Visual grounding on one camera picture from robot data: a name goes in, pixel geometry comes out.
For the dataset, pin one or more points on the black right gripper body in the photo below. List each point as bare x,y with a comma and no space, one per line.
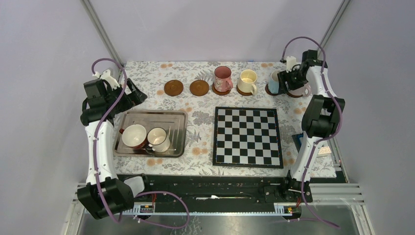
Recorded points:
294,80

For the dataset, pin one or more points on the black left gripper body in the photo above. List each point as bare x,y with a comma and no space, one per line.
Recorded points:
128,100

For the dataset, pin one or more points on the lavender mug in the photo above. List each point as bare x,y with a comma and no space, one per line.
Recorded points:
304,90

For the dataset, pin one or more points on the brown wooden coaster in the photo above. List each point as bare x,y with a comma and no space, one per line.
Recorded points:
199,88
173,87
243,93
294,96
219,93

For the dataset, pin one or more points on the blue handled white mug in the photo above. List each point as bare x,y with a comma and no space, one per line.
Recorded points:
273,84

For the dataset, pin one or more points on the dark brown small coaster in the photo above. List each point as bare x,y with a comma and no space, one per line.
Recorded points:
268,91

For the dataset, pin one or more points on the cream yellow mug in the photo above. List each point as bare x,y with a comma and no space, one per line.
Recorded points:
247,82

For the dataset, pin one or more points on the white ribbed mug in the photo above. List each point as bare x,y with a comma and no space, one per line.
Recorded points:
158,139

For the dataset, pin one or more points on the pink mug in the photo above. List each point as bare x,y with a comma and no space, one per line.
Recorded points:
222,79

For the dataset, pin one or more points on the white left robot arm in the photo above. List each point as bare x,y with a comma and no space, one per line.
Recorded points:
104,193

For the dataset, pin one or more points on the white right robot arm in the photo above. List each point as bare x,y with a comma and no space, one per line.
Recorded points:
321,120

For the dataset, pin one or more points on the white red wide cup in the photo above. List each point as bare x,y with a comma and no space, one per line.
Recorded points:
134,136

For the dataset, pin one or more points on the blue toy brick structure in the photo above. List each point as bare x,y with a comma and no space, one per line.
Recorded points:
297,138

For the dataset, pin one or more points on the white toy brick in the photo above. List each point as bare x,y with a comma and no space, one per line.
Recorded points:
324,151

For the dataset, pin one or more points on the black white chessboard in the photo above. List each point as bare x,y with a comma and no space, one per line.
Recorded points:
246,137

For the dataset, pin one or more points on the floral patterned tablecloth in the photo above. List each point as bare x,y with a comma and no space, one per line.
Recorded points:
151,77

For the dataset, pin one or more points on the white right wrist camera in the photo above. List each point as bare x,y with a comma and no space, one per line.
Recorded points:
290,62

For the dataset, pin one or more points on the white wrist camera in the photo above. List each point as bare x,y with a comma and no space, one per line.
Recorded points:
107,76
290,62

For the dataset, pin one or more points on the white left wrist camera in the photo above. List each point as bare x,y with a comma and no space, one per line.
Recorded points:
107,76

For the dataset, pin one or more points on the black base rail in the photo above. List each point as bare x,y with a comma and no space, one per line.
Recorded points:
215,194

